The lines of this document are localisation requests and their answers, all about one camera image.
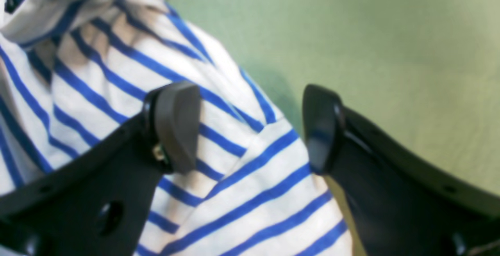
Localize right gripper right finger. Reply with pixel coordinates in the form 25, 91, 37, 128
302, 85, 500, 256

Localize blue white striped t-shirt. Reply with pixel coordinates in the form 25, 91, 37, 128
0, 0, 352, 256

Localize green table cloth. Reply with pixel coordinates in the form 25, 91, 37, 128
167, 0, 500, 194

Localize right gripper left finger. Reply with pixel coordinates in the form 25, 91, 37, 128
0, 81, 202, 256

